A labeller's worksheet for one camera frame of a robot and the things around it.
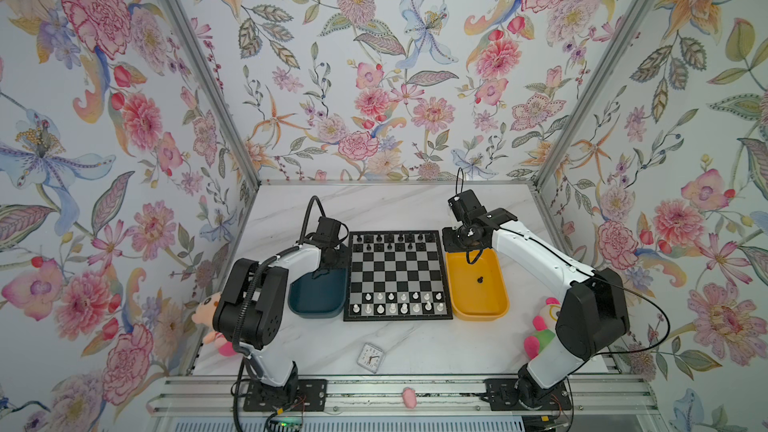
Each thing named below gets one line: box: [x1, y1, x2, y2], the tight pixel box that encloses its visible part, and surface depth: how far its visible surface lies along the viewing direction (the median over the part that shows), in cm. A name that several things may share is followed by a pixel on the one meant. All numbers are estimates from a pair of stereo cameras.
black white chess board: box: [343, 230, 453, 322], surface depth 95 cm
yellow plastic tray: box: [446, 248, 509, 321], surface depth 91 cm
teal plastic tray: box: [288, 243, 348, 318], surface depth 88 cm
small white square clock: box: [357, 342, 384, 374], surface depth 80 cm
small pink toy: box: [402, 387, 418, 409], surface depth 75 cm
